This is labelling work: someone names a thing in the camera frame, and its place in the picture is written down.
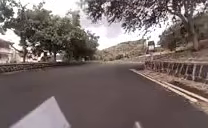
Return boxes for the brown grassy hillside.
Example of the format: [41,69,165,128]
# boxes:
[94,38,148,62]

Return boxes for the dark grey asphalt road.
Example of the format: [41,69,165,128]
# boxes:
[0,62,208,128]

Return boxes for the roadside sign on pole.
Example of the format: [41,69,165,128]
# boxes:
[147,40,156,62]

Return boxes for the row of trees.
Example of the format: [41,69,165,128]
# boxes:
[0,0,100,64]

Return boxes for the large overhanging tree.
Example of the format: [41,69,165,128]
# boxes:
[79,0,208,52]

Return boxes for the pale concrete kerb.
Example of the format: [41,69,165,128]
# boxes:
[129,68,208,108]

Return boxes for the dirt strip beside kerb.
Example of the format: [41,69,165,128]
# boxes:
[135,68,208,101]

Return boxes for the dry earth slope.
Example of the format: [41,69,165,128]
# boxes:
[151,37,208,64]

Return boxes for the pale building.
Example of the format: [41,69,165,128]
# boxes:
[0,36,16,65]

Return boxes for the low stone verge wall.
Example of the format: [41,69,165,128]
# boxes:
[0,61,86,75]

